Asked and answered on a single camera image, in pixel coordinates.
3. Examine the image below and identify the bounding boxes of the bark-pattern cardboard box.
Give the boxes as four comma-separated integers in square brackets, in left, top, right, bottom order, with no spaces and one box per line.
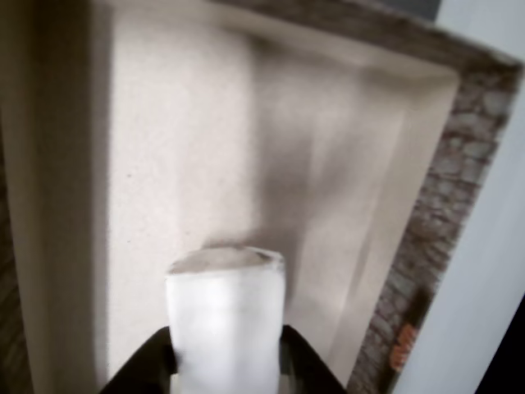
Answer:
[0,0,525,394]

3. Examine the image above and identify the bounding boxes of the dark grey table mat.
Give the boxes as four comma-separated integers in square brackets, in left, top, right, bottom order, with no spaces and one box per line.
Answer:
[413,0,445,22]

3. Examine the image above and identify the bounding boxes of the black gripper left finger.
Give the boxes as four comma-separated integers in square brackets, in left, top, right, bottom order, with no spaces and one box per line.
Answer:
[97,326,180,394]

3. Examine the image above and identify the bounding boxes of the white rectangular block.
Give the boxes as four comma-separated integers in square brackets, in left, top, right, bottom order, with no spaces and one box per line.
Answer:
[165,245,285,394]

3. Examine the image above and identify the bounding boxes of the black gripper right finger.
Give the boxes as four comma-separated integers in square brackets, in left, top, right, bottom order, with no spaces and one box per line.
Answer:
[277,323,349,394]

